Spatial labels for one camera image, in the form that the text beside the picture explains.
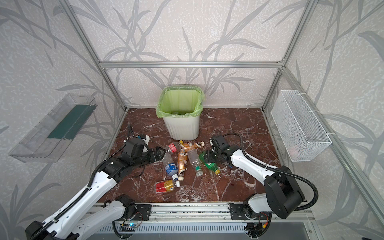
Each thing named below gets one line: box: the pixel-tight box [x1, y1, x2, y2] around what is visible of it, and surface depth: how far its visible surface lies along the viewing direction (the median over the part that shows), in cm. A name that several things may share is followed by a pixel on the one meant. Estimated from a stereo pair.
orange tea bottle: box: [178, 140, 205, 150], surface depth 96 cm
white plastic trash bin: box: [162, 115, 200, 141], surface depth 88 cm
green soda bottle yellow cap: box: [198, 150, 221, 175], surface depth 87 cm
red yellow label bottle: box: [155, 179, 175, 193], surface depth 79 cm
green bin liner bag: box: [156, 85, 206, 118], surface depth 96 cm
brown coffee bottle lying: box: [177, 148, 188, 181], surface depth 88 cm
